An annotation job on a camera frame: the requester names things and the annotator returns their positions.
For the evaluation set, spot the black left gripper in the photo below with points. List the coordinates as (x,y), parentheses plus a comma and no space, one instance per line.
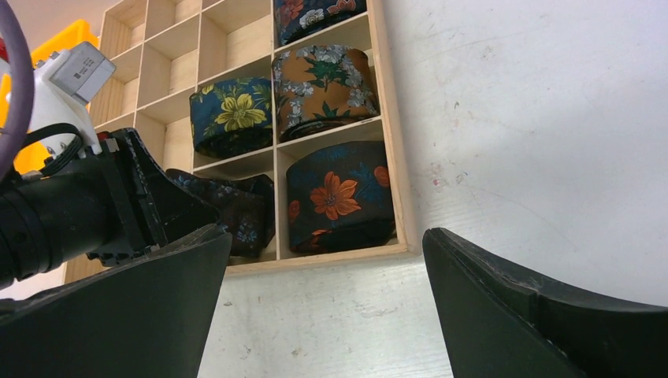
(116,205)

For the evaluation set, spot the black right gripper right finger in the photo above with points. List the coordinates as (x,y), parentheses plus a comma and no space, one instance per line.
(501,319)

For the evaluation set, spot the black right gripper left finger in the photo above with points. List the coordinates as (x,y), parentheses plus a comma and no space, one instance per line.
(148,318)

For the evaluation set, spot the brown blue floral tie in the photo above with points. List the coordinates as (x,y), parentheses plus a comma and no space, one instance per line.
(321,87)
(247,208)

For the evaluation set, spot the yellow plastic tray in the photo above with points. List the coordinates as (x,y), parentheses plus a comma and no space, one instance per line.
(49,105)

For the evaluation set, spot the blue yellow floral rolled tie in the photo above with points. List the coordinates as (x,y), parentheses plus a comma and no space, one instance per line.
(232,117)

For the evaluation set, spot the black orange floral rolled tie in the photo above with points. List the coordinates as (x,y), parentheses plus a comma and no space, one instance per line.
(340,199)

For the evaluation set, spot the brown blue floral rolled tie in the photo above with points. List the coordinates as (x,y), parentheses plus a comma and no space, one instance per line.
(321,87)

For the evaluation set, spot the navy red floral rolled tie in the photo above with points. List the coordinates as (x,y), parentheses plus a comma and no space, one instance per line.
(296,19)

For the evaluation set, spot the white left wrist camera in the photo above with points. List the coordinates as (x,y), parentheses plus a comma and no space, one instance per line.
(80,73)

